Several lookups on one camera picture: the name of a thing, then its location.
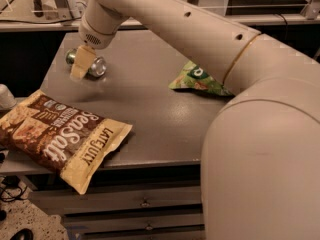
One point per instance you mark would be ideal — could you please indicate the brown sea salt chip bag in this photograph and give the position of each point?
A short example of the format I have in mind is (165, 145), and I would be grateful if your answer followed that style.
(66, 140)

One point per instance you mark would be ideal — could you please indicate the white cup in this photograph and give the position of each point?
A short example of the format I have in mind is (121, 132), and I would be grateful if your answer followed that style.
(7, 100)

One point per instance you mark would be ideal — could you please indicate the grey metal shelf frame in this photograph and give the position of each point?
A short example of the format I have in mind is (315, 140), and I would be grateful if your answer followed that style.
(250, 12)

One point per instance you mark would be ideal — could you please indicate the green soda can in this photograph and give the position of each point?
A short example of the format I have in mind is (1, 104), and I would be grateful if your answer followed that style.
(98, 67)

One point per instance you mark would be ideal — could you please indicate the green chip bag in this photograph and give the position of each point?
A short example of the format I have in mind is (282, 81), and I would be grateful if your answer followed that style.
(194, 77)

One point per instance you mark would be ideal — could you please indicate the grey drawer cabinet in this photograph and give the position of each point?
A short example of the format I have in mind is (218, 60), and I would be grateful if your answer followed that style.
(149, 188)

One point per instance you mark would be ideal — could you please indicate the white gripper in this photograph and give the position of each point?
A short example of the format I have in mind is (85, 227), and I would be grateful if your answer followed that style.
(93, 36)

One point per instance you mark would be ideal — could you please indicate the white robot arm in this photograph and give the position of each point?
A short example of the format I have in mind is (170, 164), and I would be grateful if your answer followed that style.
(260, 162)

